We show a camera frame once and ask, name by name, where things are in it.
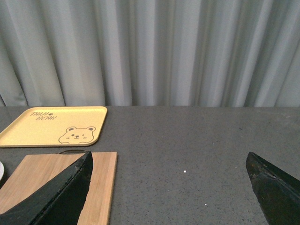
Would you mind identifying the white round plate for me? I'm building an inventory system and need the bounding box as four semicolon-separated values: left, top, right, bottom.
0;162;5;180

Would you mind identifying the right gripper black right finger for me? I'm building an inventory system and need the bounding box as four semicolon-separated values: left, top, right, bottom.
246;152;300;225

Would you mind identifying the grey curtain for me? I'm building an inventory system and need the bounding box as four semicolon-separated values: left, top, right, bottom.
0;0;300;107

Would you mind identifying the bamboo cutting board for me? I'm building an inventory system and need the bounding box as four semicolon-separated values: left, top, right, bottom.
0;152;117;225

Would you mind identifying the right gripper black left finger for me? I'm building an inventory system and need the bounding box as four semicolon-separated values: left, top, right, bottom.
0;151;93;225

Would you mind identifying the yellow bear tray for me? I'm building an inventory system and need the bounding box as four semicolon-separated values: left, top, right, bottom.
0;106;107;148

